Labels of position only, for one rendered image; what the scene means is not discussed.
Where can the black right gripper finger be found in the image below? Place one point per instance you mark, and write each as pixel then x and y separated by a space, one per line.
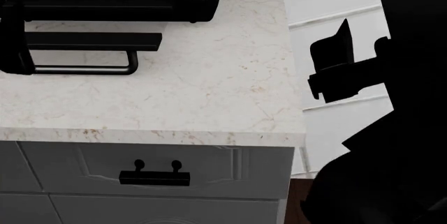
pixel 347 43
pixel 326 54

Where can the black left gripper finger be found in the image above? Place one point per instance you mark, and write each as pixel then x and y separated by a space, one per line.
pixel 17 27

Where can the black toaster oven door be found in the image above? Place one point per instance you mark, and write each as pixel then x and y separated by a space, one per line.
pixel 94 41

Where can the white drawer front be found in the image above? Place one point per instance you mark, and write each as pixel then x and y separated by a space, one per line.
pixel 157 156

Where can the white cabinet door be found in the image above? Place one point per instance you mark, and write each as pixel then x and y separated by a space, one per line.
pixel 167 211

